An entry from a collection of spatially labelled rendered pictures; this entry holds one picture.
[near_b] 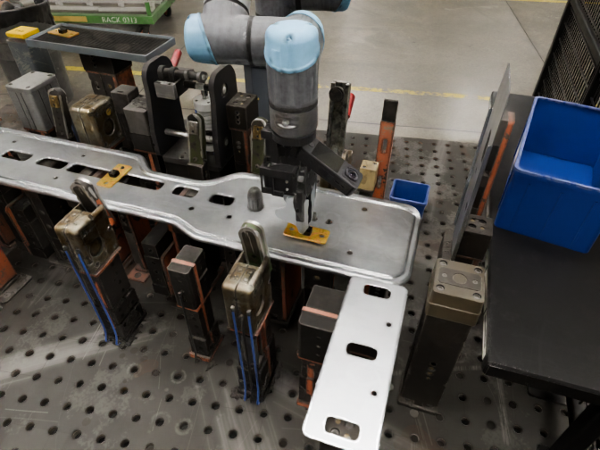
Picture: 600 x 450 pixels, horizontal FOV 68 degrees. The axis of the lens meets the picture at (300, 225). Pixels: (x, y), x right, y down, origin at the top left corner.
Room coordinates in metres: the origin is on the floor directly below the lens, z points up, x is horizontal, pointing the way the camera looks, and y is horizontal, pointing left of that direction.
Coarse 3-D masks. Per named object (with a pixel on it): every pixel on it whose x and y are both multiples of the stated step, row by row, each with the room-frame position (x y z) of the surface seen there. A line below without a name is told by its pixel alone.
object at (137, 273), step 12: (120, 180) 0.81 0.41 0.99; (132, 180) 0.83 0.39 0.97; (120, 216) 0.80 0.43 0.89; (132, 216) 0.81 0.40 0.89; (132, 228) 0.80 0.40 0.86; (144, 228) 0.83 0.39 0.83; (132, 240) 0.80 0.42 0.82; (132, 252) 0.80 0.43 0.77; (144, 264) 0.80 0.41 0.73; (132, 276) 0.78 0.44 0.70; (144, 276) 0.78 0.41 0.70
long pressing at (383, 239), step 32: (0, 128) 1.02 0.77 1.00; (0, 160) 0.88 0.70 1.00; (32, 160) 0.88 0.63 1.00; (64, 160) 0.88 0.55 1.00; (96, 160) 0.88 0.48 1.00; (128, 160) 0.88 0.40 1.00; (64, 192) 0.76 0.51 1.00; (128, 192) 0.76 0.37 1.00; (160, 192) 0.76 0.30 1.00; (224, 192) 0.76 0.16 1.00; (320, 192) 0.76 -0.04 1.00; (192, 224) 0.65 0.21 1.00; (224, 224) 0.65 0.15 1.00; (320, 224) 0.65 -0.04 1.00; (352, 224) 0.65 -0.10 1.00; (384, 224) 0.65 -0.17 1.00; (416, 224) 0.66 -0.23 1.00; (288, 256) 0.57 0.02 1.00; (320, 256) 0.56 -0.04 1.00; (352, 256) 0.56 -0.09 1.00; (384, 256) 0.56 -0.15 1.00
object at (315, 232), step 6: (288, 222) 0.65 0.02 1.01; (288, 228) 0.63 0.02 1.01; (294, 228) 0.63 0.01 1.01; (312, 228) 0.63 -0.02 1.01; (318, 228) 0.63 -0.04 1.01; (288, 234) 0.61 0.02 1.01; (294, 234) 0.61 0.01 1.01; (300, 234) 0.61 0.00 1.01; (306, 234) 0.61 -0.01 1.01; (312, 234) 0.62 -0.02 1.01; (318, 234) 0.62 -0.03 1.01; (324, 234) 0.62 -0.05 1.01; (312, 240) 0.60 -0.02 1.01; (318, 240) 0.60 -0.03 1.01; (324, 240) 0.60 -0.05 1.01
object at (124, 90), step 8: (120, 88) 1.05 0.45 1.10; (128, 88) 1.05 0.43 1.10; (136, 88) 1.06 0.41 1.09; (112, 96) 1.03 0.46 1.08; (120, 96) 1.02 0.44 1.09; (128, 96) 1.02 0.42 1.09; (136, 96) 1.05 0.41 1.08; (120, 104) 1.03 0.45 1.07; (120, 112) 1.03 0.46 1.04; (128, 128) 1.03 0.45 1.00; (128, 136) 1.03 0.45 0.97; (128, 144) 1.04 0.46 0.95; (136, 152) 1.03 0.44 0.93; (144, 184) 1.03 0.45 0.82
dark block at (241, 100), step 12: (240, 96) 0.96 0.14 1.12; (252, 96) 0.96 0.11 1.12; (228, 108) 0.92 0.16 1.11; (240, 108) 0.91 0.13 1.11; (252, 108) 0.94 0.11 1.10; (228, 120) 0.92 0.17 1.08; (240, 120) 0.91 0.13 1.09; (252, 120) 0.94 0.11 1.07; (240, 132) 0.92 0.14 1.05; (240, 144) 0.92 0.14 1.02; (240, 156) 0.92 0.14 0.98; (240, 168) 0.92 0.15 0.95
